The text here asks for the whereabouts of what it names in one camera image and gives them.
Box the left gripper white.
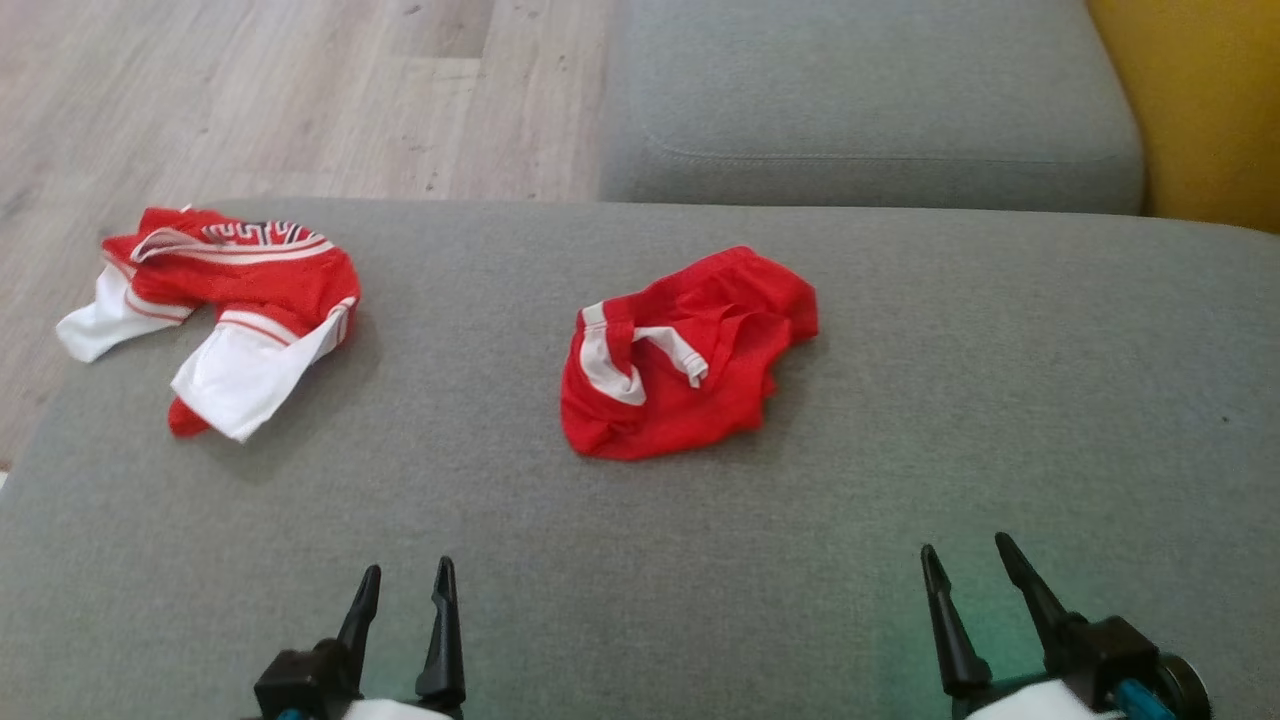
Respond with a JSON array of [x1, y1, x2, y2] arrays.
[[335, 557, 467, 720]]

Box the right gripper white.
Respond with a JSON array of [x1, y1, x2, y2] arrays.
[[921, 533, 1098, 720]]

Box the red shorts with white stripe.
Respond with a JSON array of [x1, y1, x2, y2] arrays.
[[560, 246, 820, 461]]

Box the red and white jersey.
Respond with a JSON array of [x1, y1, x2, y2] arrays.
[[56, 206, 362, 444]]

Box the large grey sofa cushion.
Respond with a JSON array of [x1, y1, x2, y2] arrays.
[[0, 198, 1280, 720]]

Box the narrow grey sofa cushion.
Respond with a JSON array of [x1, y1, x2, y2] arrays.
[[598, 0, 1146, 214]]

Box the yellow sofa backrest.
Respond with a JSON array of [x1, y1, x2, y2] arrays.
[[1088, 0, 1280, 234]]

